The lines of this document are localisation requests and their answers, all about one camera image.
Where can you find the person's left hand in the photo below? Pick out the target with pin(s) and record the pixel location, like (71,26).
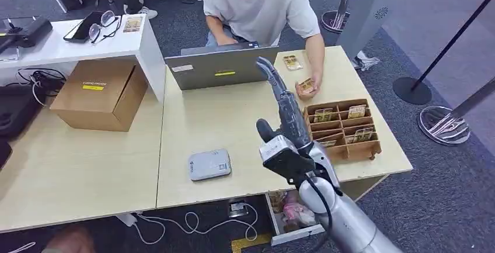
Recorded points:
(314,85)

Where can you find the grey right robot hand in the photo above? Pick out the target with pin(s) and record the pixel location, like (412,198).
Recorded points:
(290,115)

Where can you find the person's right hand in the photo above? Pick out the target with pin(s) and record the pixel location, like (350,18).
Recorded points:
(226,40)

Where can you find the gold card stack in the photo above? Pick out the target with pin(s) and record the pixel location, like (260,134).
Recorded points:
(306,86)

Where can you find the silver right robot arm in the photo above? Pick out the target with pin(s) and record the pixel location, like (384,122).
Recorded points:
(348,224)

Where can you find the grey laptop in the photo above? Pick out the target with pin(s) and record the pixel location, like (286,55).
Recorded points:
(220,69)

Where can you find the gold printed card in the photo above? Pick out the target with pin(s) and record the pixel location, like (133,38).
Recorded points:
(292,62)

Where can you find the card stack in sleeve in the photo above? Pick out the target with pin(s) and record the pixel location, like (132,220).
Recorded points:
(322,115)
(356,112)

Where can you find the flat gold card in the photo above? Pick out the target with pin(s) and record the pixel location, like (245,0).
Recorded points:
(328,143)

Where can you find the person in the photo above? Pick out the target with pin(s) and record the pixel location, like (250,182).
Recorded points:
(263,7)

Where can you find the row of gold cards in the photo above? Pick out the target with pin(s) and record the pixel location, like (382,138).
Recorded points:
(361,135)

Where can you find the chrome stanchion with dark base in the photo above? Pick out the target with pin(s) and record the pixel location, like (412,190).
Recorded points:
(336,18)

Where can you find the wooden compartment card box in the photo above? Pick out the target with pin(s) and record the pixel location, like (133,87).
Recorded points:
(359,148)

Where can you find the white shoe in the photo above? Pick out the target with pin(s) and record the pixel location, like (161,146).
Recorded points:
(145,11)

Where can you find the grey standing panel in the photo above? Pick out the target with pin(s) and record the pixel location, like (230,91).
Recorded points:
(367,11)

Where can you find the grey flat card reader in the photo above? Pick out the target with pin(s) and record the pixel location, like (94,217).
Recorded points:
(209,165)

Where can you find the gold card with pale border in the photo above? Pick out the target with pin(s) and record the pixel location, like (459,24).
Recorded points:
(132,24)

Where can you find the pink plastic bag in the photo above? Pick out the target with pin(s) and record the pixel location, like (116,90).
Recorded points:
(297,212)

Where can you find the black stanchion with round base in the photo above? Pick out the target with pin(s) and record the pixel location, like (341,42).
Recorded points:
(412,90)

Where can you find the white open storage box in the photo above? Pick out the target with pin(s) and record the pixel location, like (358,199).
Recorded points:
(294,234)

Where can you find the black-framed glasses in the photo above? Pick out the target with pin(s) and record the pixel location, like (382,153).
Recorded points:
(96,31)

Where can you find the yellow floor tape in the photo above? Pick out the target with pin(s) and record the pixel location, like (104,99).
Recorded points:
(251,242)

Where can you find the chrome stanchion with mirror base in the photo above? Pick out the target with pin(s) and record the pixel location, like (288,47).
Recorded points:
(444,125)

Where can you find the brown cardboard box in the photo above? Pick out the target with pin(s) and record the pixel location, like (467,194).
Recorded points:
(96,100)

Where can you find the black smartphone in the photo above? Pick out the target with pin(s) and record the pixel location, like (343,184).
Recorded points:
(83,26)

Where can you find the white desk riser shelf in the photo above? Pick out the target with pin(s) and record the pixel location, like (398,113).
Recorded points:
(58,48)

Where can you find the white power adapter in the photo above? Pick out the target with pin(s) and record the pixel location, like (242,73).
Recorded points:
(127,220)

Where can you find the black box device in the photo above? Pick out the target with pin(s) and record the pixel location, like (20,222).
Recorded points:
(29,31)

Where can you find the black bag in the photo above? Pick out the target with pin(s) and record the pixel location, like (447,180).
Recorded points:
(15,108)

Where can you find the brown rounded object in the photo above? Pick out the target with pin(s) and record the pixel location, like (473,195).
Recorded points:
(71,240)

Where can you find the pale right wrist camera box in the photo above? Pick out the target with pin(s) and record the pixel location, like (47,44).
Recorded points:
(282,158)

